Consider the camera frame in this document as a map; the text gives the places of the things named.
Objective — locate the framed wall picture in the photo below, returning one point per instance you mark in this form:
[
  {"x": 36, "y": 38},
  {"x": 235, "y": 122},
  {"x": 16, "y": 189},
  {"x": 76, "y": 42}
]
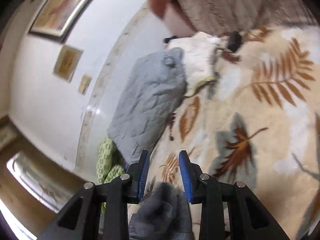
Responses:
[{"x": 56, "y": 16}]

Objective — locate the wooden mirrored wardrobe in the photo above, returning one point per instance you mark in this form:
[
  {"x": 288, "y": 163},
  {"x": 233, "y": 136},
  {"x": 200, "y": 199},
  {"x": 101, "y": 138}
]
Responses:
[{"x": 33, "y": 187}]

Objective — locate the beige leaf-print blanket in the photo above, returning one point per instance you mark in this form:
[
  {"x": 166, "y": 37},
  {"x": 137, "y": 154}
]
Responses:
[{"x": 258, "y": 123}]

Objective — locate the black power adapter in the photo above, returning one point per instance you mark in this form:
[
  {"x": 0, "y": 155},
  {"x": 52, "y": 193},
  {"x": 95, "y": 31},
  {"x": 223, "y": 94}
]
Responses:
[{"x": 234, "y": 41}]

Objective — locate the brown padded headboard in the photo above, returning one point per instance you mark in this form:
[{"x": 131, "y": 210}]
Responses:
[{"x": 173, "y": 17}]

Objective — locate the grey quilted pillow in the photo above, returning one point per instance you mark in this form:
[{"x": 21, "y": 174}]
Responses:
[{"x": 154, "y": 90}]

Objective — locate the green patterned quilt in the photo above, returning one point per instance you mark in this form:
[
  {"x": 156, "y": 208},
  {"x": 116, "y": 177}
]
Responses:
[{"x": 110, "y": 163}]

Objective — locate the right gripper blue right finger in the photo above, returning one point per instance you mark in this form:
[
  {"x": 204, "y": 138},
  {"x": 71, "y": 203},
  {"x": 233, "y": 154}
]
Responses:
[{"x": 248, "y": 218}]

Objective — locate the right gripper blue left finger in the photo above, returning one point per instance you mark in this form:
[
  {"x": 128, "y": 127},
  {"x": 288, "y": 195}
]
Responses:
[{"x": 80, "y": 217}]

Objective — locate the grey-blue denim jeans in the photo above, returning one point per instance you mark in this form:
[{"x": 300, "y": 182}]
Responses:
[{"x": 163, "y": 215}]

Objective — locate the striped brown floral cushion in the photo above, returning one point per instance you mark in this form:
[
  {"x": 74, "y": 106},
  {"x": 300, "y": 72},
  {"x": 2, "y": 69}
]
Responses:
[{"x": 218, "y": 17}]

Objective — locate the cream floral pillow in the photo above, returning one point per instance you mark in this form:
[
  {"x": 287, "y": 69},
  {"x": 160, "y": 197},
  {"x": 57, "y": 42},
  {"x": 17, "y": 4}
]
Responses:
[{"x": 198, "y": 57}]

